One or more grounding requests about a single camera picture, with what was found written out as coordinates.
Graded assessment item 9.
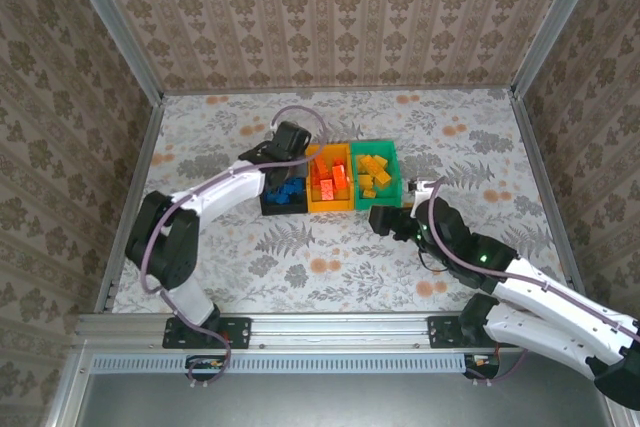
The green plastic bin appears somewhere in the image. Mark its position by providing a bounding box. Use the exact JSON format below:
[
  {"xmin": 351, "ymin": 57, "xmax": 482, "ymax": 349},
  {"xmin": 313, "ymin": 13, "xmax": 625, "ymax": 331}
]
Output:
[{"xmin": 349, "ymin": 140, "xmax": 404, "ymax": 212}]

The yellow plastic bin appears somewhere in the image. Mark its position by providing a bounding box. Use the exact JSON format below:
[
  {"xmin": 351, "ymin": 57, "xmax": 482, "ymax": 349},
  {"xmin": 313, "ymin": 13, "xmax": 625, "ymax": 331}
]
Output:
[{"xmin": 305, "ymin": 143, "xmax": 357, "ymax": 214}]

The black plastic bin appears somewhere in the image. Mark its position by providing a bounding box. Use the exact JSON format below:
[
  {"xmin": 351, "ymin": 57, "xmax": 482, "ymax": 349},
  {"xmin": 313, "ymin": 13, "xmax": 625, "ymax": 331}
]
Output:
[{"xmin": 259, "ymin": 174, "xmax": 310, "ymax": 217}]

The floral patterned table cover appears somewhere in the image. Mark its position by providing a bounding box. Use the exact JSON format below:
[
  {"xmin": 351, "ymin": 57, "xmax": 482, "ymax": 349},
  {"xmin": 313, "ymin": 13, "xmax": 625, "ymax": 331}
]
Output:
[{"xmin": 112, "ymin": 89, "xmax": 574, "ymax": 314}]

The grey metal sheet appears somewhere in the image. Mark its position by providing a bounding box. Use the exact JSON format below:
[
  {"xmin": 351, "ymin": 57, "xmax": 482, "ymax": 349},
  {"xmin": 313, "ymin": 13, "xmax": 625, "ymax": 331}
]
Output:
[{"xmin": 59, "ymin": 369, "xmax": 626, "ymax": 427}]

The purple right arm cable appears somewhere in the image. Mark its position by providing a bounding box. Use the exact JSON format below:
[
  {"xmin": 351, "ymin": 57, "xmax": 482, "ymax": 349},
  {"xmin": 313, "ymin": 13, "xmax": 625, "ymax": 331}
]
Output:
[{"xmin": 410, "ymin": 177, "xmax": 640, "ymax": 386}]

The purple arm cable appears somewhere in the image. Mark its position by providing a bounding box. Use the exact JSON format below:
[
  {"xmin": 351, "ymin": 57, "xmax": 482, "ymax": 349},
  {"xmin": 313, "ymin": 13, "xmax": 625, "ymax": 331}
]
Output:
[
  {"xmin": 140, "ymin": 104, "xmax": 329, "ymax": 391},
  {"xmin": 410, "ymin": 177, "xmax": 640, "ymax": 386}
]

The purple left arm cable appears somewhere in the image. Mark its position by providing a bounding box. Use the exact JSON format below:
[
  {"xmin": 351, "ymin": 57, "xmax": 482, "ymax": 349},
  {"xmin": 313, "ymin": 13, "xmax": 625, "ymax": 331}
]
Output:
[{"xmin": 140, "ymin": 104, "xmax": 329, "ymax": 391}]

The thin black cable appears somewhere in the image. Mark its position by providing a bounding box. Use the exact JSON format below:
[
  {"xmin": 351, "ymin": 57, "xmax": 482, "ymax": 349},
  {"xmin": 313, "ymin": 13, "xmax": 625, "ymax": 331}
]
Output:
[{"xmin": 418, "ymin": 246, "xmax": 451, "ymax": 274}]

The thin aluminium rail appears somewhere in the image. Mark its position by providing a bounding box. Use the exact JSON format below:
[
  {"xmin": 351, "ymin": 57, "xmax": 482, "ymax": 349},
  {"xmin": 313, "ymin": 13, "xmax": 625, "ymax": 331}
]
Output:
[{"xmin": 160, "ymin": 85, "xmax": 517, "ymax": 97}]

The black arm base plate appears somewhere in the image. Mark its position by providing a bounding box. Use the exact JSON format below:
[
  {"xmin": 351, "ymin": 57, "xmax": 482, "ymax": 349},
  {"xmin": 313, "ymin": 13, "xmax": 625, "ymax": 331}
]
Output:
[
  {"xmin": 162, "ymin": 315, "xmax": 252, "ymax": 351},
  {"xmin": 427, "ymin": 315, "xmax": 521, "ymax": 350}
]

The wide aluminium mounting rail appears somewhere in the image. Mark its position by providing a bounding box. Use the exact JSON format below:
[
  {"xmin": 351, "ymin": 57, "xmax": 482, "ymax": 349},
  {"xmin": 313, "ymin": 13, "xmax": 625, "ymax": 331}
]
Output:
[{"xmin": 74, "ymin": 311, "xmax": 524, "ymax": 350}]

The aluminium side rail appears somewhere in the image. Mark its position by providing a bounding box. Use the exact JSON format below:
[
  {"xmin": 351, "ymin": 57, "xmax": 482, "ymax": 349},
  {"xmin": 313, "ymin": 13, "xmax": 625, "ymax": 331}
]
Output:
[
  {"xmin": 93, "ymin": 94, "xmax": 166, "ymax": 316},
  {"xmin": 512, "ymin": 89, "xmax": 586, "ymax": 293}
]

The white slotted cable duct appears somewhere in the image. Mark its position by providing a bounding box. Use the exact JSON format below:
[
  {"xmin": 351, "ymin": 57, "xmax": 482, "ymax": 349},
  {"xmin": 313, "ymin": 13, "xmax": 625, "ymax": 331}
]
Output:
[{"xmin": 91, "ymin": 354, "xmax": 471, "ymax": 375}]

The aluminium frame post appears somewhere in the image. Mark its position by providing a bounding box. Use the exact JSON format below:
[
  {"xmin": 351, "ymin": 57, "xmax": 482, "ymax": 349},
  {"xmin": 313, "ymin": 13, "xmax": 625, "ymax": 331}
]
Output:
[
  {"xmin": 510, "ymin": 0, "xmax": 615, "ymax": 98},
  {"xmin": 57, "ymin": 0, "xmax": 166, "ymax": 101}
]

